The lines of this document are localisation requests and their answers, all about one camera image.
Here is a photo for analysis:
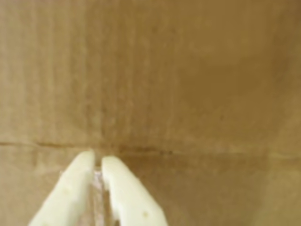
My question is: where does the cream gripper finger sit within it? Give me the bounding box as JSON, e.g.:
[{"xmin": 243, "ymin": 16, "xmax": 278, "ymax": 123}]
[
  {"xmin": 101, "ymin": 156, "xmax": 169, "ymax": 226},
  {"xmin": 27, "ymin": 150, "xmax": 96, "ymax": 226}
]

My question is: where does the brown cardboard sheet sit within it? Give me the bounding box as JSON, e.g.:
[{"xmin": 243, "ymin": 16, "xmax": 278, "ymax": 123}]
[{"xmin": 0, "ymin": 0, "xmax": 301, "ymax": 226}]

